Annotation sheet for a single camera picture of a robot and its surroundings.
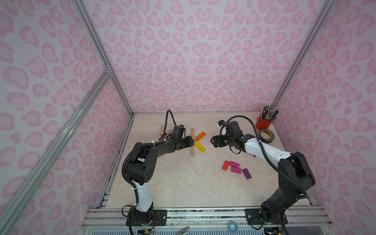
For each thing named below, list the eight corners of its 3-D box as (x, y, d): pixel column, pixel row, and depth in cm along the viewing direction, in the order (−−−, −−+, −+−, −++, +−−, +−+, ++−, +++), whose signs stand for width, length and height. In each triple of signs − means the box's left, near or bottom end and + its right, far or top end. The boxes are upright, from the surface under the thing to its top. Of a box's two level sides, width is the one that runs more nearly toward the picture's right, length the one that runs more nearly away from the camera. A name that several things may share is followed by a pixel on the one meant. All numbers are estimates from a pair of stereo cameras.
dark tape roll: (260, 143, 104) (262, 141, 102) (256, 131, 111) (258, 129, 109) (275, 143, 104) (277, 140, 102) (270, 131, 111) (271, 128, 108)
